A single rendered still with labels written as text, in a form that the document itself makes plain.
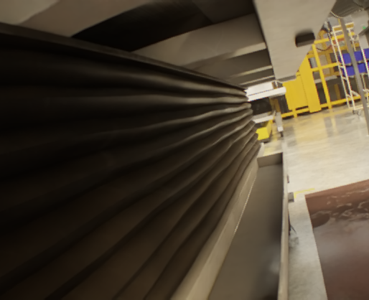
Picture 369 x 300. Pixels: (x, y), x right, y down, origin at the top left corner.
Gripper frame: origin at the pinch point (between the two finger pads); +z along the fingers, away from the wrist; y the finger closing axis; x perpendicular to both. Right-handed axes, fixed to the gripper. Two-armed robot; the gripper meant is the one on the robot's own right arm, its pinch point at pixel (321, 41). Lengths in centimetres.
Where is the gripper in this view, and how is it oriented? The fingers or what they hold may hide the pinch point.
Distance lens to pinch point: 179.9
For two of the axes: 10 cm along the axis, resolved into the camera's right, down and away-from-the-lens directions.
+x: 2.9, -1.2, 9.5
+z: 2.6, 9.7, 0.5
